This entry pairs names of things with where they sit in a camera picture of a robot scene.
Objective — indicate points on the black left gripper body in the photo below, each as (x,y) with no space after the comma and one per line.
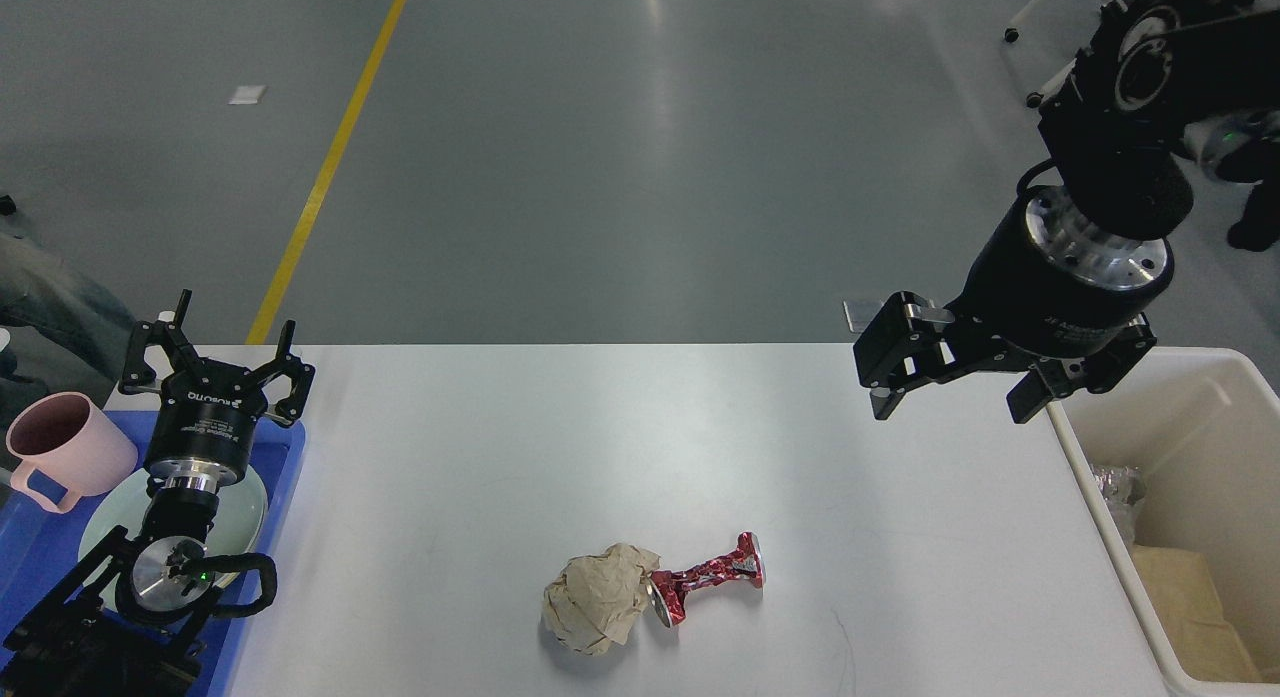
(203,433)

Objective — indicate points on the crushed red can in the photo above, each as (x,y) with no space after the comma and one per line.
(669,590)

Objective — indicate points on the brown paper ball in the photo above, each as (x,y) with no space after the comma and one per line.
(593,603)

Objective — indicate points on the light green plate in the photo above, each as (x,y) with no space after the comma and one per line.
(235,529)

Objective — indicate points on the pink mug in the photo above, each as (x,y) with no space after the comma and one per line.
(70,440)

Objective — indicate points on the white rolling chair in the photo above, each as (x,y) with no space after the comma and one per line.
(1039,44)

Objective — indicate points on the person in jeans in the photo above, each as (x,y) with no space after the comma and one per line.
(44,292)

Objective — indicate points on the aluminium foil tray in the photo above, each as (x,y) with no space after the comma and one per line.
(1124,491)

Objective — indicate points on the left floor socket plate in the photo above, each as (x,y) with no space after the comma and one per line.
(860,313)

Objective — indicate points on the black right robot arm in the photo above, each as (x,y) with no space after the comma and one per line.
(1160,80)

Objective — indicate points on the blue plastic tray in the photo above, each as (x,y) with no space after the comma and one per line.
(39,548)

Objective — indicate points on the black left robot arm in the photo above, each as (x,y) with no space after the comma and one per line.
(128,619)

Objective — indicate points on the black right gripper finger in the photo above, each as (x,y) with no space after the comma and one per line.
(1050,379)
(911,343)

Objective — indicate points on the white plastic bin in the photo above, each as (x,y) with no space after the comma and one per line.
(1200,425)

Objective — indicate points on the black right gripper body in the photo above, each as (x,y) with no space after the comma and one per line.
(1051,283)

